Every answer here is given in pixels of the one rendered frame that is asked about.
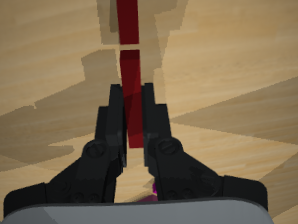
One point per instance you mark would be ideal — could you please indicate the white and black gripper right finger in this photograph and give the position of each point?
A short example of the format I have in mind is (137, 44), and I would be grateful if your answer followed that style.
(181, 176)

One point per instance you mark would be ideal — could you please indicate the red rod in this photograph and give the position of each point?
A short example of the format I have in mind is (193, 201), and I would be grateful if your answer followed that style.
(131, 85)
(127, 11)

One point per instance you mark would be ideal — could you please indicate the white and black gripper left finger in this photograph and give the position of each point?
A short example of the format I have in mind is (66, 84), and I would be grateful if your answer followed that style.
(85, 180)

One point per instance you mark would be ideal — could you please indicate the pink rod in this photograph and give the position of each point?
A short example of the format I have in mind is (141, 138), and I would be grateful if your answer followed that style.
(149, 198)

